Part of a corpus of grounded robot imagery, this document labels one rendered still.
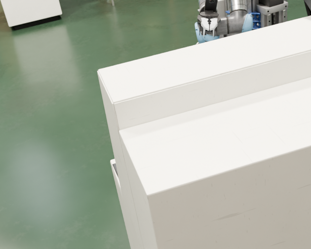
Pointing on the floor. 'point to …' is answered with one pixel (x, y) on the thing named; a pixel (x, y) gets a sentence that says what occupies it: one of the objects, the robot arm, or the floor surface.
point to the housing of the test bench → (231, 172)
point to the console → (202, 84)
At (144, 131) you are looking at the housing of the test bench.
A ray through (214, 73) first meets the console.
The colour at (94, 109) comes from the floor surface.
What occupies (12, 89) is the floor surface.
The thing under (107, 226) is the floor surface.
